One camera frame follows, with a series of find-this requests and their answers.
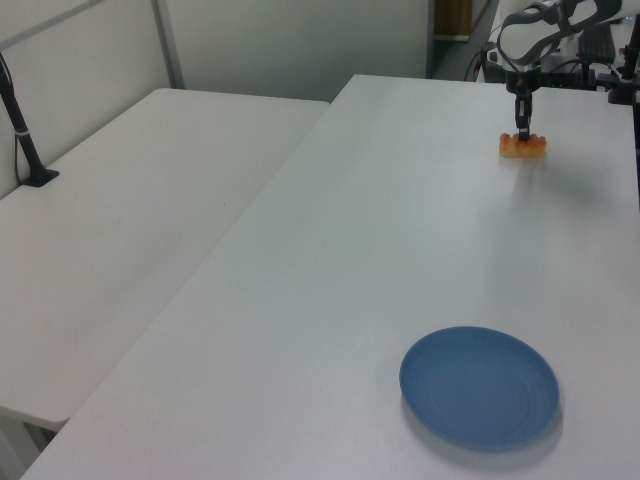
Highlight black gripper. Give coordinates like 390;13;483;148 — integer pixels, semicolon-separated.
503;68;542;143

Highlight orange-brown bread piece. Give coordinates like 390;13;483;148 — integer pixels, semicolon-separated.
498;131;548;160

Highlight black background equipment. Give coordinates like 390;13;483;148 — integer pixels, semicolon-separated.
575;23;617;67

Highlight wooden panel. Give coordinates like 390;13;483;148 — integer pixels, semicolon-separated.
432;0;474;39

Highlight blue round plate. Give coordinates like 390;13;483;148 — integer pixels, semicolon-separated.
398;325;561;454

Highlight black pole with base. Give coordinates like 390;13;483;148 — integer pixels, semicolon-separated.
0;49;61;189

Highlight white table leg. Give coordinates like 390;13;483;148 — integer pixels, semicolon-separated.
0;405;57;480

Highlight black cables behind table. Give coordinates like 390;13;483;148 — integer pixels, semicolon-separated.
465;42;502;84

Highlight black clamp camera stand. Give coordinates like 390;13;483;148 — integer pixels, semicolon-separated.
595;0;640;107

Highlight thin cable beside pole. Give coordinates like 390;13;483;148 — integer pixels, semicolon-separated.
12;130;26;187

